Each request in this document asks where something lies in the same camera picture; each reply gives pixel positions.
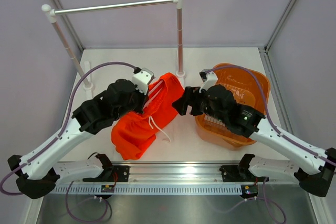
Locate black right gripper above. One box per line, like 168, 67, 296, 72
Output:
172, 85, 227, 124

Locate pink clothes hanger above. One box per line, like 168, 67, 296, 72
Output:
144, 80, 164, 108

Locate orange shorts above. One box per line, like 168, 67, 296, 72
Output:
111, 72, 184, 160

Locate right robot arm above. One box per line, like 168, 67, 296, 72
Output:
172, 84, 335, 197

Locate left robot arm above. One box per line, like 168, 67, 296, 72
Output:
8, 79, 149, 199

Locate orange plastic laundry basket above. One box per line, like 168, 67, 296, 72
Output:
195, 63, 270, 151

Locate white metal clothes rack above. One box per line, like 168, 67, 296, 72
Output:
41, 0, 186, 84

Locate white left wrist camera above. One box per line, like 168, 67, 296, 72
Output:
131, 68, 155, 95

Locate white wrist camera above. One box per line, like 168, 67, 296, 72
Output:
199, 69, 218, 93
131, 68, 155, 95

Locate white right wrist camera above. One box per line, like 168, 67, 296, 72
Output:
199, 69, 218, 93

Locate aluminium mounting rail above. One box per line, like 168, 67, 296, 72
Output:
52, 160, 320, 185

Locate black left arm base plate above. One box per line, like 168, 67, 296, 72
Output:
109, 165, 130, 183

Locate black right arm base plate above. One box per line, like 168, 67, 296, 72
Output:
219, 165, 269, 182

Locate white slotted cable duct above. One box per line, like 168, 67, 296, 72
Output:
52, 184, 242, 195

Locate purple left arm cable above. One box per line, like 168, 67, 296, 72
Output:
0, 61, 140, 222

